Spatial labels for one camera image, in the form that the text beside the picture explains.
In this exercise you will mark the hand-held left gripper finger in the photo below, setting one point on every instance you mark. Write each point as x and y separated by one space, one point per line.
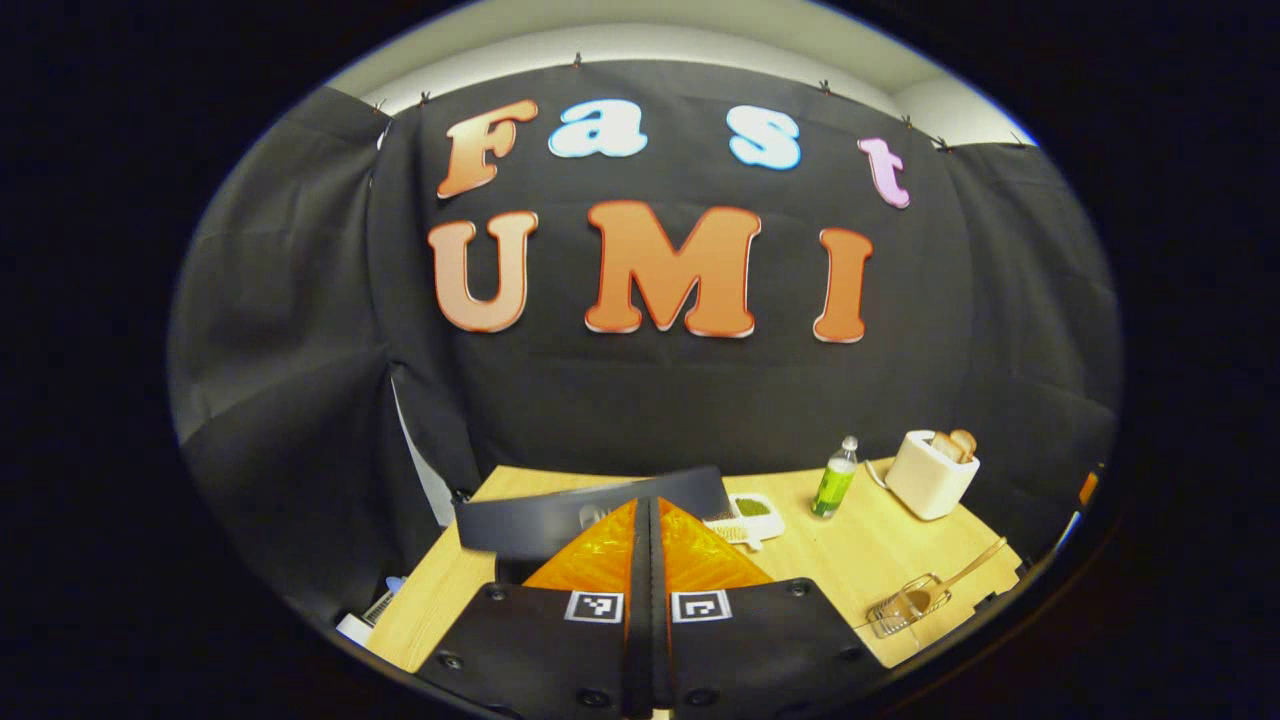
640 640
658 640

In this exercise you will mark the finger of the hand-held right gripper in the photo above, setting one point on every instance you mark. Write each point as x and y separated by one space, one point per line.
1088 488

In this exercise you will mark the wooden spoon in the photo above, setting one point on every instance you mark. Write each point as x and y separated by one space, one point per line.
975 563

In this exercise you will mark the black rice cooker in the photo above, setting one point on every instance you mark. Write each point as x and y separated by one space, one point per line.
540 520

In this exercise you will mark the toast bread slice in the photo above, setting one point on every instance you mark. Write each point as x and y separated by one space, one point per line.
945 448
964 443

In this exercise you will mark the white divided dish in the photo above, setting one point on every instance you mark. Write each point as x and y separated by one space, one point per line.
768 524

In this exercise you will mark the pile of green beans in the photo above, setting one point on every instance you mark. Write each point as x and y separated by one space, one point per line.
752 507

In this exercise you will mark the white toaster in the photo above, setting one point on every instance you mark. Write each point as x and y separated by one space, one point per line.
925 485

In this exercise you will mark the green drink bottle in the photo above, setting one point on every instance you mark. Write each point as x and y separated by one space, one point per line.
830 490

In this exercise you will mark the white and blue object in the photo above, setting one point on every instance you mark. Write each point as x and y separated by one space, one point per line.
360 628

